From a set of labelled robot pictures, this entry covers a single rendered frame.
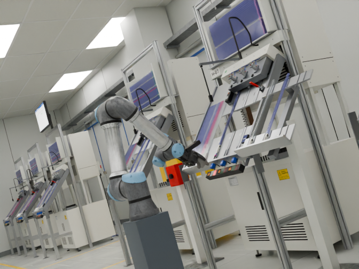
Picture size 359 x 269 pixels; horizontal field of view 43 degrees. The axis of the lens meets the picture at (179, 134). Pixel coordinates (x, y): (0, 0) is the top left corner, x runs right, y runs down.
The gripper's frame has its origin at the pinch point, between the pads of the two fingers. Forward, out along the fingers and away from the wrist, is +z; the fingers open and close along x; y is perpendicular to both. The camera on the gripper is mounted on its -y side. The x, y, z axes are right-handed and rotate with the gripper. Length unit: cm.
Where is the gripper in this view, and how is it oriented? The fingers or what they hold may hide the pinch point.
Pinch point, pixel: (207, 163)
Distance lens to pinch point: 275.1
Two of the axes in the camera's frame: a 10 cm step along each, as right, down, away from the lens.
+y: -3.5, 8.4, -4.1
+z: 8.0, 5.0, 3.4
